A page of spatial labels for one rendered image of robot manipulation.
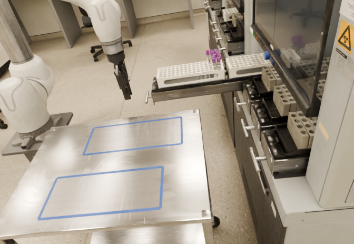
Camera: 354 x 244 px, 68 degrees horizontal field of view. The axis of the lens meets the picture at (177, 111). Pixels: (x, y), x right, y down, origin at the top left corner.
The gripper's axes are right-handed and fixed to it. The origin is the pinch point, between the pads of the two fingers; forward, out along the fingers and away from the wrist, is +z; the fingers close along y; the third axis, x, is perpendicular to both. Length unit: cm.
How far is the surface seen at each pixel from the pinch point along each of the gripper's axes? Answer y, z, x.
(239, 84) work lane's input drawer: -7, 0, -52
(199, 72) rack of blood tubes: -4.9, -7.3, -34.6
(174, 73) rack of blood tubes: -0.9, -6.5, -23.5
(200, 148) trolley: -45, -3, -32
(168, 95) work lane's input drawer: -6.7, 0.8, -20.0
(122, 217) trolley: -67, -2, -10
